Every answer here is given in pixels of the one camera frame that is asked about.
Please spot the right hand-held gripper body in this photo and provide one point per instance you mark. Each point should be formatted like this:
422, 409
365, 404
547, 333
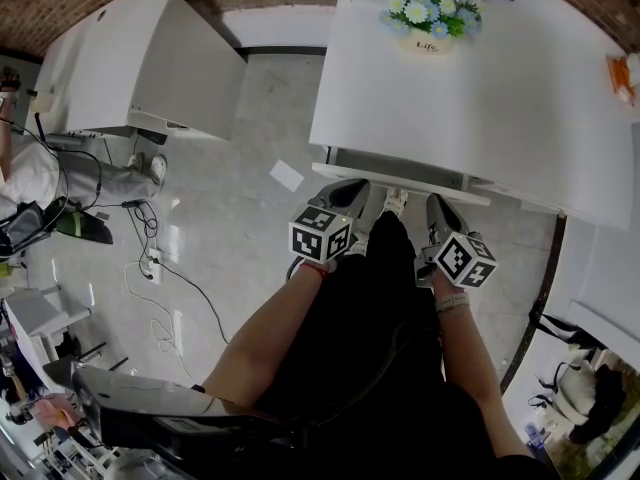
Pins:
462, 260

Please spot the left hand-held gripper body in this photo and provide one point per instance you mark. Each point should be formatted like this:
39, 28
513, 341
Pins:
320, 238

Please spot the white desk drawer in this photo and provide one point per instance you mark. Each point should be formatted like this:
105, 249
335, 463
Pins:
400, 180

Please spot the person's left forearm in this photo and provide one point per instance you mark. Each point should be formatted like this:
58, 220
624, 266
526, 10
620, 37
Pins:
270, 333

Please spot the person's right forearm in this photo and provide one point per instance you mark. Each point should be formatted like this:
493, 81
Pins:
472, 358

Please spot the white desk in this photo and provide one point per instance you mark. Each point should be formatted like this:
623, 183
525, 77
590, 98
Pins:
475, 108

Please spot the white wristwatch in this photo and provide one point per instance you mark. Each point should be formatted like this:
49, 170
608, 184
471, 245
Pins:
452, 302

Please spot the white paper sheet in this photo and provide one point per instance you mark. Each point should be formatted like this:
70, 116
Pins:
286, 175

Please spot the person's white shoe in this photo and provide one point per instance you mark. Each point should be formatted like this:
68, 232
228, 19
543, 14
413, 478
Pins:
395, 202

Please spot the person's black clothing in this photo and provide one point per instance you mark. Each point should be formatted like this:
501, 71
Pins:
370, 348

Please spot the white power strip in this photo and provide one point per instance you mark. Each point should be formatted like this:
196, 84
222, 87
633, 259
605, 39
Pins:
154, 267

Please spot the black office chair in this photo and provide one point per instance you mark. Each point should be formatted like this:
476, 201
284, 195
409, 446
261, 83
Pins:
165, 418

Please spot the black and green bag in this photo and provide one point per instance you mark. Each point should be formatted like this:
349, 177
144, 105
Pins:
82, 225

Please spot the orange packet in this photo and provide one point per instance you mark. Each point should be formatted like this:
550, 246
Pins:
619, 75

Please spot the blue flowers in white pot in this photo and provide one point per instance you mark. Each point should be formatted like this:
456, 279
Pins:
430, 13

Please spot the white side table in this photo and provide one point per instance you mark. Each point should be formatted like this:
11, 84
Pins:
125, 53

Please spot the white stool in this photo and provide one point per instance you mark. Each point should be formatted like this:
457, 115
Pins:
42, 313

